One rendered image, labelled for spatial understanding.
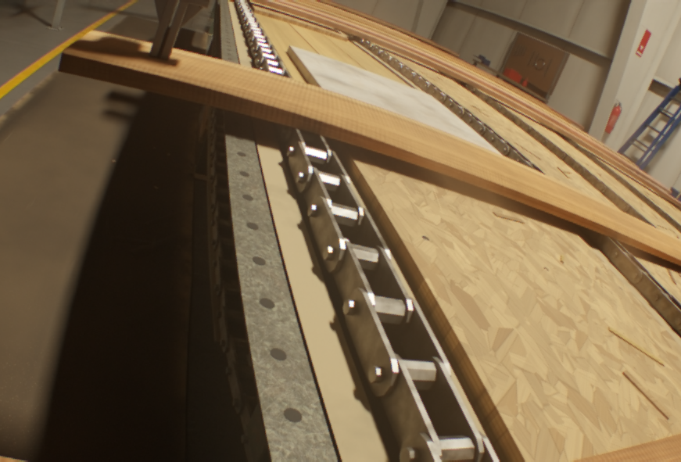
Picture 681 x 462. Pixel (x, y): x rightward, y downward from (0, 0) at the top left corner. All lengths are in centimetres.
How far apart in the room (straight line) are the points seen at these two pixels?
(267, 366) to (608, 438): 28
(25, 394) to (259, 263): 98
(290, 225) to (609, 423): 34
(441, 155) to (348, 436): 49
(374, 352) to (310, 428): 8
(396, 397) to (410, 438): 4
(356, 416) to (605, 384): 27
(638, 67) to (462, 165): 722
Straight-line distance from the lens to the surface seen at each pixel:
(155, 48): 65
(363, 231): 47
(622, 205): 172
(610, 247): 99
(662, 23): 811
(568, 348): 50
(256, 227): 43
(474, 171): 74
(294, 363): 32
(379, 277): 41
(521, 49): 1042
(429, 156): 69
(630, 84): 784
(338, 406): 31
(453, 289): 46
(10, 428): 123
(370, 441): 30
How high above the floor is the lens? 103
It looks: 25 degrees down
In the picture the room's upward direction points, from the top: 24 degrees clockwise
